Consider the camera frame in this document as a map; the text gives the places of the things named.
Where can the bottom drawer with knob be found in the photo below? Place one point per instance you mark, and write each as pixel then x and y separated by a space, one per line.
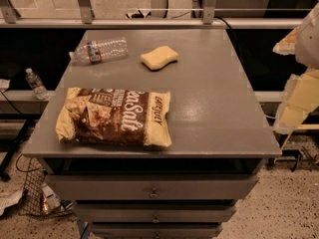
pixel 156 231

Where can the brown chip bag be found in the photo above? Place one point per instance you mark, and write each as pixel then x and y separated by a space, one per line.
pixel 114 116

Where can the top drawer with knob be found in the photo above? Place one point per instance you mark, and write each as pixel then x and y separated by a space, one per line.
pixel 151 187

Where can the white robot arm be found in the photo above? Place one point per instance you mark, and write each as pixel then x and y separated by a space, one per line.
pixel 301 93

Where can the drawer with knob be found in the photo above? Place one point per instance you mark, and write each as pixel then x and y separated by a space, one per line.
pixel 156 231
pixel 158 213
pixel 151 187

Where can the crumpled paper on floor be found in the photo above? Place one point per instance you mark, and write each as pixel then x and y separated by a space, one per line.
pixel 9 199

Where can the small water bottle on ledge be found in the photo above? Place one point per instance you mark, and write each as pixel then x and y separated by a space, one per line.
pixel 36 84

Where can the yellow sponge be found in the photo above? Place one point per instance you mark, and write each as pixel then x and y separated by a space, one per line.
pixel 159 57

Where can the middle drawer with knob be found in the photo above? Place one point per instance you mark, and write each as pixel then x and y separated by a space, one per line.
pixel 158 213

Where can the metal railing frame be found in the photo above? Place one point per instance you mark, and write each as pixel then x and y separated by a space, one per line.
pixel 126 14

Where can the wire mesh waste basket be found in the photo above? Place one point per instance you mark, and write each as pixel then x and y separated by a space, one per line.
pixel 34 203

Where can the grey drawer cabinet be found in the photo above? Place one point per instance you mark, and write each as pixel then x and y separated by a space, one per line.
pixel 215 123

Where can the clear plastic water bottle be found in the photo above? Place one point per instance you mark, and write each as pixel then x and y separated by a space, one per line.
pixel 99 51

